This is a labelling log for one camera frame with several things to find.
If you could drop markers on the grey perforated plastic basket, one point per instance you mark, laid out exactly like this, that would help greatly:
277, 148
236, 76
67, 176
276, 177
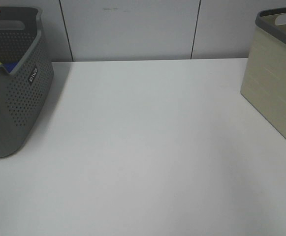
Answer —
23, 91

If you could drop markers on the beige bin with grey rim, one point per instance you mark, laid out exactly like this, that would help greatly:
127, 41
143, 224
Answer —
264, 82

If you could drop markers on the blue towel in basket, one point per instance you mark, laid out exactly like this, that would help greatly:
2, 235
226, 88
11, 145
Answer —
9, 66

